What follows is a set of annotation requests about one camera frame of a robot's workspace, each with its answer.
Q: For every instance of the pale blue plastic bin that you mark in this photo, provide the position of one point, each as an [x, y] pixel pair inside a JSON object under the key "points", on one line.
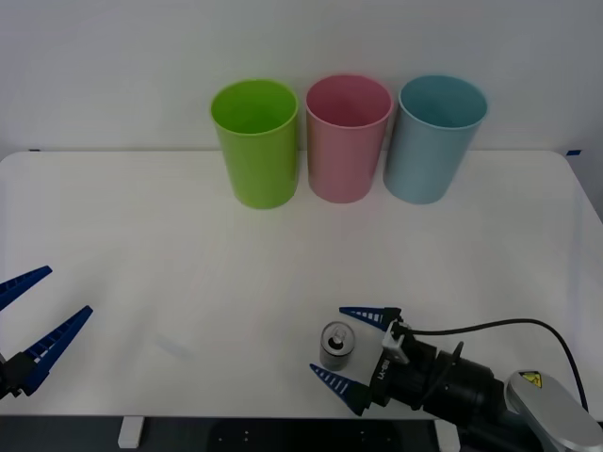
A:
{"points": [[424, 162]]}

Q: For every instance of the yellow-green plastic bin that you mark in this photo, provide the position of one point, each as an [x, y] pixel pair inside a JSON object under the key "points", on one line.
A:
{"points": [[256, 165]]}

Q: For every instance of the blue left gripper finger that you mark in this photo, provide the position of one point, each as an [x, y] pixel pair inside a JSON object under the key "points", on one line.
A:
{"points": [[52, 346], [21, 284]]}

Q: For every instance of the white table leg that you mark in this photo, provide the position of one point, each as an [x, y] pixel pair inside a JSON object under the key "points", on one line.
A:
{"points": [[130, 431]]}

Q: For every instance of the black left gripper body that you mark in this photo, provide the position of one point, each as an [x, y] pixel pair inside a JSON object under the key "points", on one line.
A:
{"points": [[8, 379]]}

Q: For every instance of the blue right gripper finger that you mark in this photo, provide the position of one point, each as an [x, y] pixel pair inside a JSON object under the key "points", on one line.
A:
{"points": [[372, 314], [344, 383]]}

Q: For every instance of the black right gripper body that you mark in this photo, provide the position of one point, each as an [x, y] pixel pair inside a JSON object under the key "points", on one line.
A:
{"points": [[393, 381]]}

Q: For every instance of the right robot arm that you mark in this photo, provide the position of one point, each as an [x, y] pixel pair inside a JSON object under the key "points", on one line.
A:
{"points": [[471, 386]]}

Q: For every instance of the pink plastic bin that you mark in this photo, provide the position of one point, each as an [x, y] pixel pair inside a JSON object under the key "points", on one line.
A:
{"points": [[341, 165]]}

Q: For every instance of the silver drink can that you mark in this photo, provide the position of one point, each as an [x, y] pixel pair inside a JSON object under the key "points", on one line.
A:
{"points": [[335, 354]]}

